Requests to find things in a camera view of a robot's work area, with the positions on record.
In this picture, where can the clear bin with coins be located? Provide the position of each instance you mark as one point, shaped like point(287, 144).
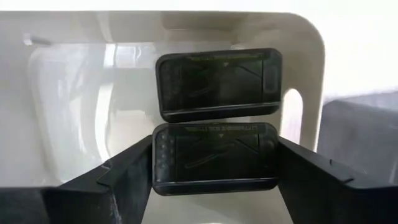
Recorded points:
point(357, 133)

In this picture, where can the white plastic bin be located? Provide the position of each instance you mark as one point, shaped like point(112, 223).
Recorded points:
point(62, 109)

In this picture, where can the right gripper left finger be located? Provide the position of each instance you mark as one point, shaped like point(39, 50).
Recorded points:
point(130, 180)

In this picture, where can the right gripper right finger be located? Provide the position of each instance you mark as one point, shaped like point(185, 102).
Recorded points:
point(304, 180)

